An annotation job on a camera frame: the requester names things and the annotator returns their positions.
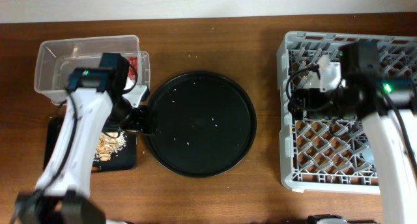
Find red snack wrapper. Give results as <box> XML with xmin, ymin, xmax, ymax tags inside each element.
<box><xmin>128</xmin><ymin>57</ymin><xmax>139</xmax><ymax>81</ymax></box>

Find grey round plate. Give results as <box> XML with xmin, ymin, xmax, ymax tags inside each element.
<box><xmin>299</xmin><ymin>69</ymin><xmax>320</xmax><ymax>89</ymax></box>

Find light blue cup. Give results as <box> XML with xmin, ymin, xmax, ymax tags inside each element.
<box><xmin>361</xmin><ymin>146</ymin><xmax>375</xmax><ymax>165</ymax></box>

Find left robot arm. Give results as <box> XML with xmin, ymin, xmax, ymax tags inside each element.
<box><xmin>10</xmin><ymin>53</ymin><xmax>155</xmax><ymax>223</ymax></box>

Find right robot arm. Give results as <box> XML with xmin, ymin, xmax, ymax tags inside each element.
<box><xmin>285</xmin><ymin>42</ymin><xmax>416</xmax><ymax>223</ymax></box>

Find grey dishwasher rack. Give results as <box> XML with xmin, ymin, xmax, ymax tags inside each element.
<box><xmin>276</xmin><ymin>31</ymin><xmax>416</xmax><ymax>195</ymax></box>

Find rice grains pile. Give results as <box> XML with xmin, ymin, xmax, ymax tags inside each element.
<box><xmin>94</xmin><ymin>132</ymin><xmax>127</xmax><ymax>162</ymax></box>

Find black rectangular tray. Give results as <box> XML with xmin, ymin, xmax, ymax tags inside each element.
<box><xmin>43</xmin><ymin>117</ymin><xmax>137</xmax><ymax>172</ymax></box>

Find peanut shells pile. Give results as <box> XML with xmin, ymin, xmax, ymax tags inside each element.
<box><xmin>96</xmin><ymin>132</ymin><xmax>120</xmax><ymax>161</ymax></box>

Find round black serving tray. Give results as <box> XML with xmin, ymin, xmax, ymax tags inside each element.
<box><xmin>145</xmin><ymin>71</ymin><xmax>257</xmax><ymax>178</ymax></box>

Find clear plastic bin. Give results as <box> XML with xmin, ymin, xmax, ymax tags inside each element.
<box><xmin>34</xmin><ymin>35</ymin><xmax>151</xmax><ymax>105</ymax></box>

